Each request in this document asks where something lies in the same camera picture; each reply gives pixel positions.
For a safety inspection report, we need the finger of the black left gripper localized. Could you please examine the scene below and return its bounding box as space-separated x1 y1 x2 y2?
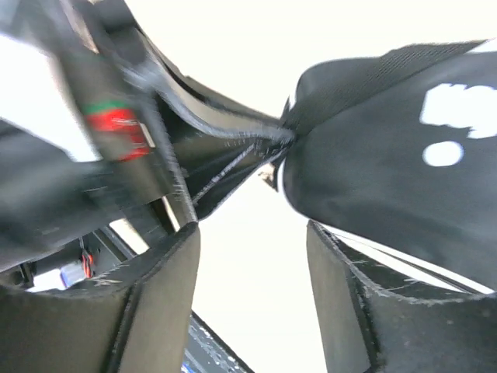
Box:
130 29 294 142
155 96 291 221

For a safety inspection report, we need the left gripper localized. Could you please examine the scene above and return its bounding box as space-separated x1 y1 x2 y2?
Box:
1 1 194 271

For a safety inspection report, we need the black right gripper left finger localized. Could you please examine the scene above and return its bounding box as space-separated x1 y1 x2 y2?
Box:
1 223 200 372

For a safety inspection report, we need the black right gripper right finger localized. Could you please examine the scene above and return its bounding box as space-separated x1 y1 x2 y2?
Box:
307 221 496 372

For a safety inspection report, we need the black racket cover bag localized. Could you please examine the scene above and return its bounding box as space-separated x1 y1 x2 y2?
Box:
276 39 496 293

